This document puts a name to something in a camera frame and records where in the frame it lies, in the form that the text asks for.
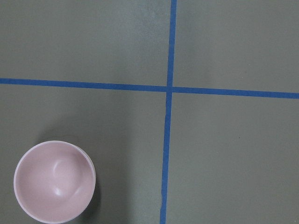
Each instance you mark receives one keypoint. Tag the pink bowl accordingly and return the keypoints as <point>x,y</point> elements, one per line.
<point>54,182</point>

